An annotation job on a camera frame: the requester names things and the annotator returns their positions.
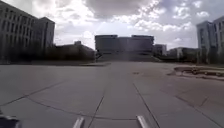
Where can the low dark building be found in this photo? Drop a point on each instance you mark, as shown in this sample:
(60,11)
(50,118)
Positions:
(75,51)

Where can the wide dark twin-block building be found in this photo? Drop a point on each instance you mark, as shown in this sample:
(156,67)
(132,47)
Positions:
(123,45)

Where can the low curved stone kerb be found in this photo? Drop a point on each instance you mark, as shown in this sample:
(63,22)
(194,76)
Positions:
(200,71)

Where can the tall grey office building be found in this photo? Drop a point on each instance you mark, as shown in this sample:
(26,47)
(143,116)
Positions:
(20,33)

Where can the small pale building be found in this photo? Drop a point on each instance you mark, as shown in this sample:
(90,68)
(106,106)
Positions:
(160,50)

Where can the low grey building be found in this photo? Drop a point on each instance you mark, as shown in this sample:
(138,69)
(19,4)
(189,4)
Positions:
(183,54)

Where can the pale grid-window building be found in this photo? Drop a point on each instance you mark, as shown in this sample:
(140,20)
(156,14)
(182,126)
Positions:
(213,40)

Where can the robot's own part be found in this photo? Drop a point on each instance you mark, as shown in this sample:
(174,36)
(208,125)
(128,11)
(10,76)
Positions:
(142,121)
(78,122)

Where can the grey stone slab plaza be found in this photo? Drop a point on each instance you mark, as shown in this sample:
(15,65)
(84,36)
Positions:
(110,83)

